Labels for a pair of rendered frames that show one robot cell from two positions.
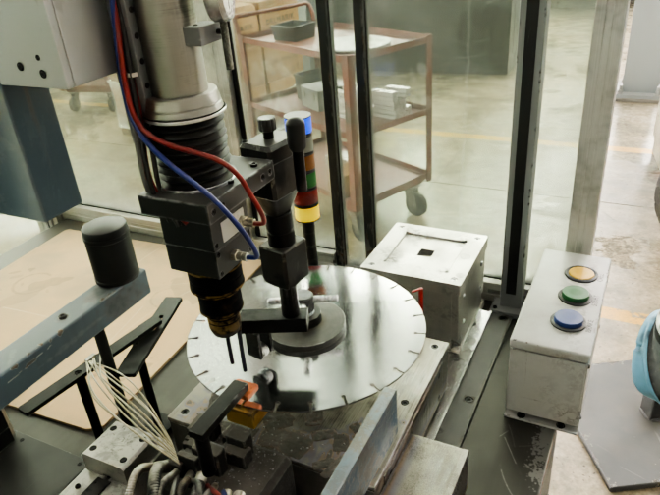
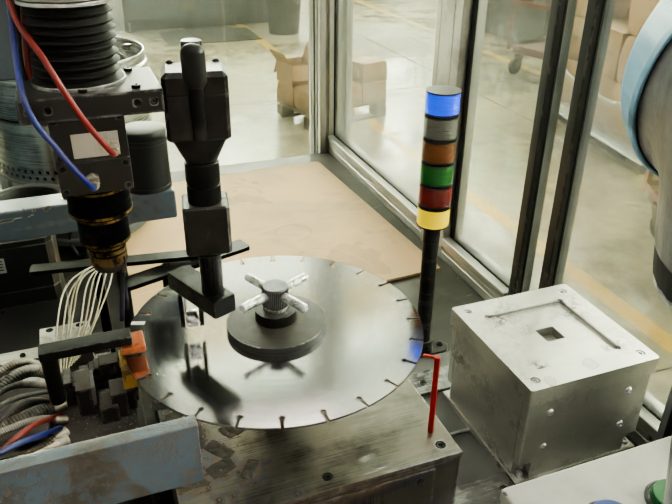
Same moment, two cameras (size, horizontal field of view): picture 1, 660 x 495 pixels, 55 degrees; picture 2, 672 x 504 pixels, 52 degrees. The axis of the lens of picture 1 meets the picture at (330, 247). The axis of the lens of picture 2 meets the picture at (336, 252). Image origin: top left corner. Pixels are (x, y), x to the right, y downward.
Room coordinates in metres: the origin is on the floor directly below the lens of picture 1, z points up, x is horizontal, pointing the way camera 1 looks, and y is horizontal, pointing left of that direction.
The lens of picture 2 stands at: (0.26, -0.43, 1.40)
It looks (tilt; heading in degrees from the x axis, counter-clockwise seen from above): 28 degrees down; 40
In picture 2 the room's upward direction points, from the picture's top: 1 degrees clockwise
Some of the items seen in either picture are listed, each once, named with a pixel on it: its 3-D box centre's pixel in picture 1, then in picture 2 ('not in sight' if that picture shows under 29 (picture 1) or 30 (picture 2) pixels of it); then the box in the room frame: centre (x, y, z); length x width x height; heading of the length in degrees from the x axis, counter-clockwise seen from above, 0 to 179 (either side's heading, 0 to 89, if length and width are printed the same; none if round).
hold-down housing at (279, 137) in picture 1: (277, 205); (200, 153); (0.64, 0.05, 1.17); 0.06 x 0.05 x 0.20; 142
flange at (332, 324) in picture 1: (304, 319); (276, 316); (0.71, 0.04, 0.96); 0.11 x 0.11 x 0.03
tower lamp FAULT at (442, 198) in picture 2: (304, 193); (434, 193); (1.02, 0.04, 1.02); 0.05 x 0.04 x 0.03; 61
